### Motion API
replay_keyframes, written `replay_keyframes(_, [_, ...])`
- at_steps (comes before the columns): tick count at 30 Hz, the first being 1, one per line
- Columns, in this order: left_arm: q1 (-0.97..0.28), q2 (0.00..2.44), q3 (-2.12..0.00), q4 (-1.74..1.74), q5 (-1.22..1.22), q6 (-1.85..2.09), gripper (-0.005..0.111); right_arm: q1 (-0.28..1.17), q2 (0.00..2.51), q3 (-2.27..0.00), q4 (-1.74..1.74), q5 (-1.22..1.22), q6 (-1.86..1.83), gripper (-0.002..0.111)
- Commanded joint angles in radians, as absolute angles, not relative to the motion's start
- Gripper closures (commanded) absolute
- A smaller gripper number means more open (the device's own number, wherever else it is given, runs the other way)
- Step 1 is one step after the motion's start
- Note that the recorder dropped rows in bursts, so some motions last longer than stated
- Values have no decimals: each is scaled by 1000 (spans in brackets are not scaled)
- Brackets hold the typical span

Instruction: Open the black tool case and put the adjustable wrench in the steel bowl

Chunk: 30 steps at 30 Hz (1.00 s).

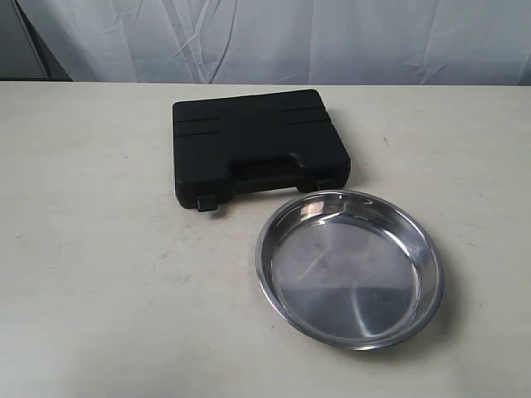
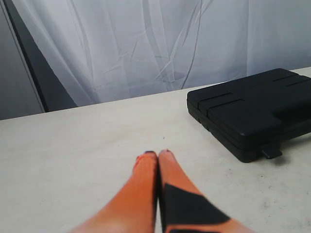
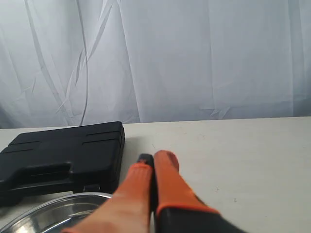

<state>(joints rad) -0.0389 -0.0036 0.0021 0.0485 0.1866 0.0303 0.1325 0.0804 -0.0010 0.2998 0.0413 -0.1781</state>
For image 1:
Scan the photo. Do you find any round stainless steel tray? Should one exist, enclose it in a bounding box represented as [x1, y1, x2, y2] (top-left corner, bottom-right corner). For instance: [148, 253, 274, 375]
[256, 190, 445, 352]

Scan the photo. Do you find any black plastic tool case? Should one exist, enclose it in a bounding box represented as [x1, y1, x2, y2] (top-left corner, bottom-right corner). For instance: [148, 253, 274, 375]
[172, 89, 351, 211]

